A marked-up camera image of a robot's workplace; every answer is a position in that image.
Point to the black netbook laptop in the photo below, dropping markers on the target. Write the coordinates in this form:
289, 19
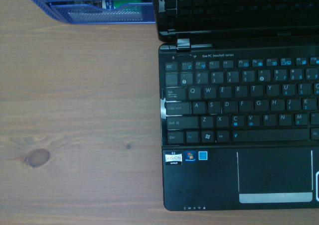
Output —
224, 135

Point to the blue mesh desk tray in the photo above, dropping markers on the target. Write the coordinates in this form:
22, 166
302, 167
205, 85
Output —
82, 14

